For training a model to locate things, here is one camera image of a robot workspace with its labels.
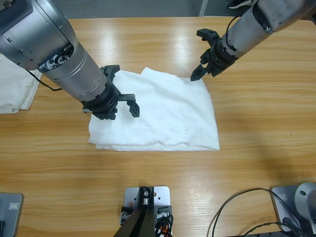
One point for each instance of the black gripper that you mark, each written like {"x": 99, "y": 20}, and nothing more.
{"x": 103, "y": 98}
{"x": 219, "y": 57}

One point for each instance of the white Unitree T-shirt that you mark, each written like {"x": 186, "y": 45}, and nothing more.
{"x": 163, "y": 113}
{"x": 15, "y": 89}

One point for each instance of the black white shoe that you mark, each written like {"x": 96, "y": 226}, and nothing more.
{"x": 239, "y": 4}

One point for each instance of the white metal post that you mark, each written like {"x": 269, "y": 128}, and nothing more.
{"x": 203, "y": 7}

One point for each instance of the white block with dark post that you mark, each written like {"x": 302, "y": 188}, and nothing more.
{"x": 146, "y": 212}

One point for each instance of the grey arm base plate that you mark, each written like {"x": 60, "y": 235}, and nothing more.
{"x": 10, "y": 215}
{"x": 291, "y": 207}

